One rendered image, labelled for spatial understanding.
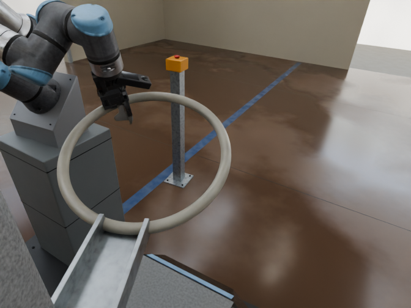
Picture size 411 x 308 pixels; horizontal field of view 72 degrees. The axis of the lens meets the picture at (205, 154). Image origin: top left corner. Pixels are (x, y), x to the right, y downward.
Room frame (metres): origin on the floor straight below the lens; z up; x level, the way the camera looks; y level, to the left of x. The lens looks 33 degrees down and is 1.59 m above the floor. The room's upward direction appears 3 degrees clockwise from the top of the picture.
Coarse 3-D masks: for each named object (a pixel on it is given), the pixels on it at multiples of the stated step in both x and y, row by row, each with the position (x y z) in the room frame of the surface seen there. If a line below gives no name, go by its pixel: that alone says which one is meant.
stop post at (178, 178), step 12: (168, 60) 1.98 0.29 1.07; (180, 60) 1.96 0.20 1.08; (180, 72) 1.95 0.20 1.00; (180, 84) 1.99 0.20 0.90; (180, 108) 1.98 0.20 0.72; (180, 120) 1.98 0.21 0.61; (180, 132) 1.98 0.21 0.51; (180, 144) 1.98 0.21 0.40; (180, 156) 1.98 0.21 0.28; (180, 168) 1.98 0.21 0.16; (168, 180) 1.98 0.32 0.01; (180, 180) 1.97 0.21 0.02
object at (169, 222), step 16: (128, 96) 0.87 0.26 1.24; (144, 96) 0.88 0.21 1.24; (160, 96) 0.88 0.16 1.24; (176, 96) 0.87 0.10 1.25; (96, 112) 0.80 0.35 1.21; (208, 112) 0.81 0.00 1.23; (80, 128) 0.74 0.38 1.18; (224, 128) 0.76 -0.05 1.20; (64, 144) 0.68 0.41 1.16; (224, 144) 0.69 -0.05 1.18; (64, 160) 0.63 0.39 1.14; (224, 160) 0.64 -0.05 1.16; (64, 176) 0.58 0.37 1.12; (224, 176) 0.60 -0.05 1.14; (64, 192) 0.54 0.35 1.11; (208, 192) 0.55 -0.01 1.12; (80, 208) 0.50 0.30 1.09; (192, 208) 0.51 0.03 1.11; (112, 224) 0.46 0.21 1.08; (128, 224) 0.46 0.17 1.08; (160, 224) 0.47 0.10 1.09; (176, 224) 0.47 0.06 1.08
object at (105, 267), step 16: (96, 224) 0.44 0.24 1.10; (144, 224) 0.45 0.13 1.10; (96, 240) 0.42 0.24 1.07; (112, 240) 0.44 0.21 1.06; (128, 240) 0.44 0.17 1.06; (144, 240) 0.42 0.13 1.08; (80, 256) 0.36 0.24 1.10; (96, 256) 0.39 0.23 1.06; (112, 256) 0.39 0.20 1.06; (128, 256) 0.40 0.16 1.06; (80, 272) 0.34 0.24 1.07; (96, 272) 0.35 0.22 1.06; (112, 272) 0.36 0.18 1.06; (128, 272) 0.33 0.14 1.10; (64, 288) 0.29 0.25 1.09; (80, 288) 0.32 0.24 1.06; (96, 288) 0.32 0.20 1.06; (112, 288) 0.32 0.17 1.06; (128, 288) 0.31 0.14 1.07; (64, 304) 0.28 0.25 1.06; (80, 304) 0.29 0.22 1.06; (96, 304) 0.29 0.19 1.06; (112, 304) 0.27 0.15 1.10
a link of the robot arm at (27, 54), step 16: (0, 32) 0.74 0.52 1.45; (32, 32) 0.76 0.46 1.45; (0, 48) 0.71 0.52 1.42; (16, 48) 0.72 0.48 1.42; (32, 48) 0.73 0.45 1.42; (48, 48) 0.74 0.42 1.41; (16, 64) 0.70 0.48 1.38; (32, 64) 0.71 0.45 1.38; (48, 64) 0.73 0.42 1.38; (32, 80) 0.70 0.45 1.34; (48, 80) 0.74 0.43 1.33
